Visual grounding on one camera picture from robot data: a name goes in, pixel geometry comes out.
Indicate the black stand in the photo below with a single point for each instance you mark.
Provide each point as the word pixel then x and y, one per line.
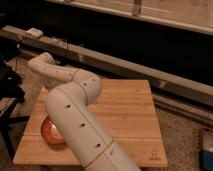
pixel 11 94

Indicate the blue white container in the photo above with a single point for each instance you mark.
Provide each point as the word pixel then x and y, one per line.
pixel 206 152

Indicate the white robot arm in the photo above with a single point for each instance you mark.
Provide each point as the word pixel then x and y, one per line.
pixel 66 105

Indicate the small white box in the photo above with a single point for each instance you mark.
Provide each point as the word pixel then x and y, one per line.
pixel 33 32

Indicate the orange ceramic bowl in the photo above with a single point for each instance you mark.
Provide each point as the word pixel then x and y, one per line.
pixel 50 133

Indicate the long wooden beam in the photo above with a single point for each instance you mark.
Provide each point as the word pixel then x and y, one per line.
pixel 168 82

